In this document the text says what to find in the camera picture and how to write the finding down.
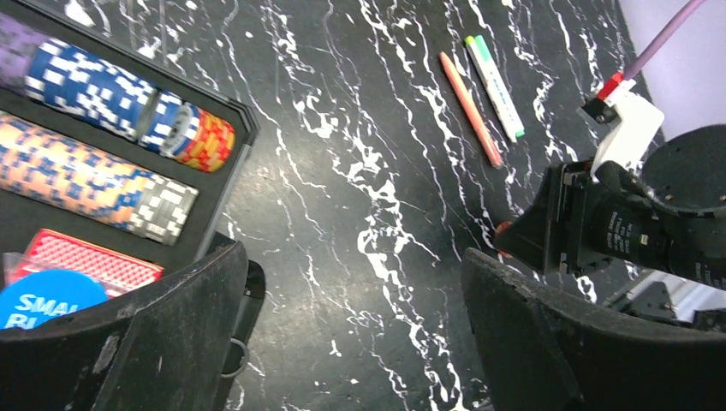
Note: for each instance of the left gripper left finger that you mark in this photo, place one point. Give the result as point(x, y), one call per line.
point(160, 347)

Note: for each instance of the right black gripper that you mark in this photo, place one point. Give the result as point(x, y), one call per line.
point(579, 223)

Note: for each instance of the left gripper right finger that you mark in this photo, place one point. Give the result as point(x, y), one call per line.
point(544, 349)

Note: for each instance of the blue small blind button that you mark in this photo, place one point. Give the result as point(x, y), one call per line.
point(46, 295)

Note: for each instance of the red playing card deck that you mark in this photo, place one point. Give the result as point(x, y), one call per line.
point(117, 272)

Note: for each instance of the red poker chip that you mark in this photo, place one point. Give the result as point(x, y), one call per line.
point(502, 227)

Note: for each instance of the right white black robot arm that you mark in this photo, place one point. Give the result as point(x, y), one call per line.
point(670, 217)

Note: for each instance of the black poker set case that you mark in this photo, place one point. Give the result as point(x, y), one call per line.
point(22, 218)

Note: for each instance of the red marker pen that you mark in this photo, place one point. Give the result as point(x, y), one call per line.
point(471, 111)

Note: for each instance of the green white marker pen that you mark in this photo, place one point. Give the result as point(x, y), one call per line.
point(495, 87)

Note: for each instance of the orange blue chip row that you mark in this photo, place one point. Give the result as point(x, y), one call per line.
point(57, 170)

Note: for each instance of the blue white chip row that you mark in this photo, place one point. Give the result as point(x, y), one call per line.
point(105, 95)

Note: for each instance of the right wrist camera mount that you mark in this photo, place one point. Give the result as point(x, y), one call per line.
point(633, 123)

